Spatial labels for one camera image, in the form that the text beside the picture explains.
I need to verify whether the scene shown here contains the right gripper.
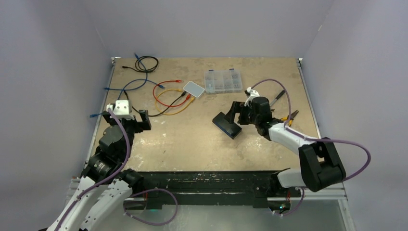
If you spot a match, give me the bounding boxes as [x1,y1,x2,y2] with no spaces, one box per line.
[224,101,260,125]

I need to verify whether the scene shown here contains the black rectangular box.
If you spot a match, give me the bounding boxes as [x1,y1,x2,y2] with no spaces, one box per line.
[212,112,242,139]

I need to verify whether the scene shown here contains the yellow ethernet cable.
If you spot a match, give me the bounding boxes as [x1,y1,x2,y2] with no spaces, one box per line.
[154,89,196,116]

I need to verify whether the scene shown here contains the red ethernet cable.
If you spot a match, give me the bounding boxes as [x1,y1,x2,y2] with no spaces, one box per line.
[152,79,192,108]

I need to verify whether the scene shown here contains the white network switch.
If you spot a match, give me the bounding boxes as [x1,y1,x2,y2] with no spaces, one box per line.
[183,81,205,98]

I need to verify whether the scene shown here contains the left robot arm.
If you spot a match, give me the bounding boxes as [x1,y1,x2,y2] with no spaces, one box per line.
[47,105,152,231]

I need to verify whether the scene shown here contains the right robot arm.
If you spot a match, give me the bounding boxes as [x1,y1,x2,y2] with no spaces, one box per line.
[213,97,346,196]

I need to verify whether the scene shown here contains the clear plastic organizer box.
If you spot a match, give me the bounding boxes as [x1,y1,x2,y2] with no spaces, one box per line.
[204,68,243,94]

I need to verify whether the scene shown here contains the hammer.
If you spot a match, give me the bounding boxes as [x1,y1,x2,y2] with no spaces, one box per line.
[269,90,286,107]

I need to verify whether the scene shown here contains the black mounting base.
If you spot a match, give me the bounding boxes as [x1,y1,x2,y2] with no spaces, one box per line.
[111,170,330,211]

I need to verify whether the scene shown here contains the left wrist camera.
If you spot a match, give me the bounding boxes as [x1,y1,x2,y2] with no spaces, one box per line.
[106,100,132,120]

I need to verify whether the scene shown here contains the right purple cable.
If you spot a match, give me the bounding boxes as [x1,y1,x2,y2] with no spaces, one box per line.
[245,78,372,218]

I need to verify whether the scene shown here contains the purple cable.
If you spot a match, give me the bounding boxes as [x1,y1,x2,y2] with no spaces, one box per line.
[54,108,179,231]
[245,78,372,218]

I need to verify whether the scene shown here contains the short blue ethernet cable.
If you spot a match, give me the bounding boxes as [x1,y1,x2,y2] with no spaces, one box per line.
[103,52,149,92]

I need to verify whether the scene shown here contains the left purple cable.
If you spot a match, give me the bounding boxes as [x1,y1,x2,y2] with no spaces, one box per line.
[54,108,179,231]

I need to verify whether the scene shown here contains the yellow handled pliers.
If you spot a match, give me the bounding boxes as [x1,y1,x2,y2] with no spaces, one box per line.
[281,110,299,127]

